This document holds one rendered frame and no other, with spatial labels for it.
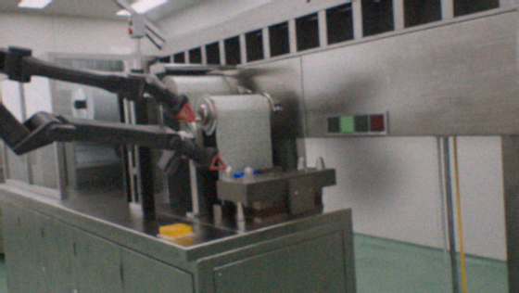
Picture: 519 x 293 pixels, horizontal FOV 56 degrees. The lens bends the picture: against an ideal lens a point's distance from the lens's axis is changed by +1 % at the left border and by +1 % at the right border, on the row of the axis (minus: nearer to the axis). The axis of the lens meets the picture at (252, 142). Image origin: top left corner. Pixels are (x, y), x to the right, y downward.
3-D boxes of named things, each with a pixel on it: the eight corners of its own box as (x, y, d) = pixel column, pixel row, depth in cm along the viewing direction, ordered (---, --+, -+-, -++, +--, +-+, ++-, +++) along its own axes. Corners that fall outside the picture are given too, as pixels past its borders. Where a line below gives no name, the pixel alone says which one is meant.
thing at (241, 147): (220, 184, 166) (215, 129, 165) (272, 174, 180) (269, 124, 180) (221, 184, 166) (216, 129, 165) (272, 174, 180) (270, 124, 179)
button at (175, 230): (159, 235, 145) (158, 227, 145) (180, 230, 149) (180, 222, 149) (170, 238, 139) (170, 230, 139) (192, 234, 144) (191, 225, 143)
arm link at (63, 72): (3, 80, 157) (4, 46, 154) (13, 77, 162) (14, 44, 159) (135, 105, 155) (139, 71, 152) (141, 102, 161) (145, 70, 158)
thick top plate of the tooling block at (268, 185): (217, 198, 160) (216, 180, 160) (305, 182, 185) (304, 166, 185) (246, 203, 148) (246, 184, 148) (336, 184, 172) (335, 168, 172)
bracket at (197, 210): (185, 216, 171) (179, 129, 170) (201, 212, 175) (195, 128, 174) (193, 218, 167) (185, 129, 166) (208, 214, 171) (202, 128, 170)
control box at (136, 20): (125, 38, 214) (123, 15, 213) (140, 39, 217) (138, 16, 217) (131, 35, 208) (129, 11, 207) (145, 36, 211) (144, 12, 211)
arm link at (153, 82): (142, 90, 156) (154, 77, 156) (139, 85, 162) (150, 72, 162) (158, 103, 159) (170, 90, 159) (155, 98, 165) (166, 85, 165)
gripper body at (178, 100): (179, 113, 159) (162, 99, 156) (165, 115, 167) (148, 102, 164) (189, 97, 162) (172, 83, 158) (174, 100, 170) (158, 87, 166)
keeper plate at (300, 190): (288, 213, 158) (286, 180, 158) (310, 208, 164) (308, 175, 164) (294, 214, 156) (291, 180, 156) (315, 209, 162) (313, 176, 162)
